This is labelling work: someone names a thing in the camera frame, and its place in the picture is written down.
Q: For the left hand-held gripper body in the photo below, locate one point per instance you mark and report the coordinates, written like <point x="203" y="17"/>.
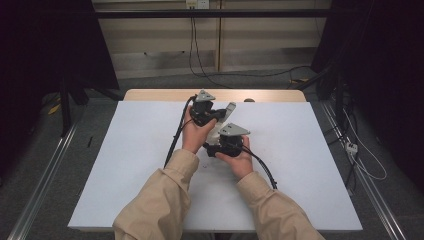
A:
<point x="202" y="111"/>

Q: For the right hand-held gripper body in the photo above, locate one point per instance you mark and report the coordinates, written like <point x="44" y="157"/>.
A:
<point x="230" y="143"/>

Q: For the person's left hand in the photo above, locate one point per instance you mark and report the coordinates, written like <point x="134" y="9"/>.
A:
<point x="195" y="136"/>

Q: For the person's right hand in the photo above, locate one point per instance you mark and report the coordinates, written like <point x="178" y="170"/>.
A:
<point x="240" y="165"/>

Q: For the wooden table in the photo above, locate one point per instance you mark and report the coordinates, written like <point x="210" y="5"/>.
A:
<point x="160" y="95"/>

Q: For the white table mat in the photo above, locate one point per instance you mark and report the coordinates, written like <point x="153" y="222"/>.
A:
<point x="293" y="160"/>

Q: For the black horizontal bar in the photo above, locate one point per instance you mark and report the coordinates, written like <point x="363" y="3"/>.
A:
<point x="213" y="13"/>

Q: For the small black floor item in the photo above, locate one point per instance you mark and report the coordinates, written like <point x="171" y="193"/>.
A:
<point x="89" y="142"/>

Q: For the white power strip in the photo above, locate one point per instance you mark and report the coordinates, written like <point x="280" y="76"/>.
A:
<point x="351" y="148"/>

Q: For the black stand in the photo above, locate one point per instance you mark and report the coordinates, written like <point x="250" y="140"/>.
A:
<point x="65" y="110"/>

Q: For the yellow tape strip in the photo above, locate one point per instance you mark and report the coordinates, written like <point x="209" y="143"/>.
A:
<point x="54" y="108"/>

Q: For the black curtain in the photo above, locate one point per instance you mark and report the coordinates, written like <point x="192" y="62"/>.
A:
<point x="383" y="66"/>
<point x="40" y="60"/>

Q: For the white wall outlet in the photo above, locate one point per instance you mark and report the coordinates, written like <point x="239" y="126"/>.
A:
<point x="197" y="3"/>

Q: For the metal floor rail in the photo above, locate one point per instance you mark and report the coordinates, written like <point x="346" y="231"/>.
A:
<point x="40" y="186"/>
<point x="373" y="196"/>

